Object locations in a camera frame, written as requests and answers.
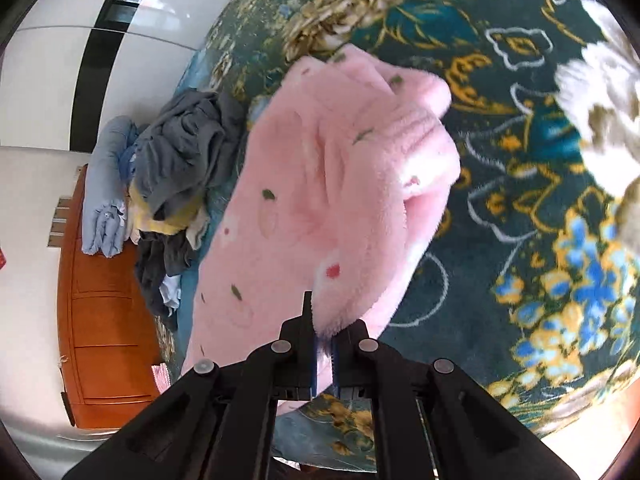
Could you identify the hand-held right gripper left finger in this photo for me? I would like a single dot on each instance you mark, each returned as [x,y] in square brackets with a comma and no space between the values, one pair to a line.
[300,332]

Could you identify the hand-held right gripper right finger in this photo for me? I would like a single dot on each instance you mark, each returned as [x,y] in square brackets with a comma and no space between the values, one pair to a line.
[350,355]

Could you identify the pink fleece garment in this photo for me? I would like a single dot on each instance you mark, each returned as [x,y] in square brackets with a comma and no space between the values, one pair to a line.
[300,185]

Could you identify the light blue garment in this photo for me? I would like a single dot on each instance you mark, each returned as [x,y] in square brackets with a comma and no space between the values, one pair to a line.
[170,292]

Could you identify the white garment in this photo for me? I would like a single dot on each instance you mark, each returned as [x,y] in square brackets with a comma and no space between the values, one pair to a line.
[197,232]

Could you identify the pink checked cloth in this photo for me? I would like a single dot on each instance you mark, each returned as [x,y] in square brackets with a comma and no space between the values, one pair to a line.
[161,379]

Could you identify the black garment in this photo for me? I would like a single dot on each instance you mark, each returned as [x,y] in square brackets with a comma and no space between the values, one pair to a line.
[155,260]

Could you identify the teal floral bed sheet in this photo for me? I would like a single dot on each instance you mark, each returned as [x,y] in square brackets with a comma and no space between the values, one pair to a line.
[500,285]

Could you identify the yellow garment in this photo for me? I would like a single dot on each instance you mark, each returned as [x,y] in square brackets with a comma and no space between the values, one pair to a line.
[165,227]

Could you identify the wooden headboard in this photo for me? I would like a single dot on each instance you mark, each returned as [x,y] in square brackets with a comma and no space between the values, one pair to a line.
[100,320]

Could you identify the dark grey garment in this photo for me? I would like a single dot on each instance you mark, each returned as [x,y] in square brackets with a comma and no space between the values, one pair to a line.
[190,150]

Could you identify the grey-blue folded quilt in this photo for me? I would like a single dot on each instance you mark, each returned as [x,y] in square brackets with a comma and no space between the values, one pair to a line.
[107,175]

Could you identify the white wardrobe with black stripe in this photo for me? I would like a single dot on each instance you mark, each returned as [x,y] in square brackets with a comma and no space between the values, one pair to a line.
[45,85]

